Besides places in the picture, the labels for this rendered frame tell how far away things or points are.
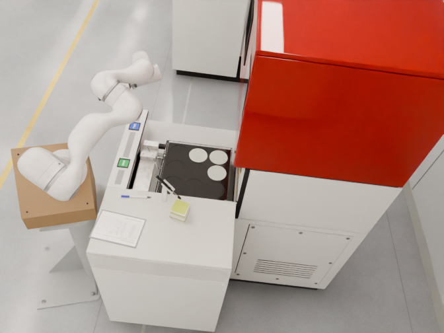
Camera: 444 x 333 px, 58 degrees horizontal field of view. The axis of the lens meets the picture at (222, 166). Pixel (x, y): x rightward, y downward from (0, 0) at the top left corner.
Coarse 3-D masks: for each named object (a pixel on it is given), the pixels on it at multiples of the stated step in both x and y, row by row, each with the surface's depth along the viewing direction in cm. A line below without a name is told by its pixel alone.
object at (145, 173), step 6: (144, 150) 218; (150, 150) 218; (156, 150) 218; (144, 162) 213; (150, 162) 213; (138, 168) 209; (144, 168) 210; (150, 168) 210; (138, 174) 207; (144, 174) 207; (150, 174) 208; (138, 180) 205; (144, 180) 205; (150, 180) 205; (138, 186) 202; (144, 186) 203
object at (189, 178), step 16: (176, 144) 220; (176, 160) 213; (208, 160) 215; (176, 176) 206; (192, 176) 207; (208, 176) 208; (160, 192) 199; (176, 192) 200; (192, 192) 201; (208, 192) 202; (224, 192) 203
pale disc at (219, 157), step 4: (212, 152) 219; (216, 152) 219; (220, 152) 220; (224, 152) 220; (212, 156) 217; (216, 156) 218; (220, 156) 218; (224, 156) 218; (212, 160) 216; (216, 160) 216; (220, 160) 216; (224, 160) 216; (220, 164) 214
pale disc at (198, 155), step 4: (192, 152) 217; (196, 152) 218; (200, 152) 218; (204, 152) 218; (192, 156) 216; (196, 156) 216; (200, 156) 216; (204, 156) 217; (192, 160) 214; (196, 160) 214; (200, 160) 215; (204, 160) 215
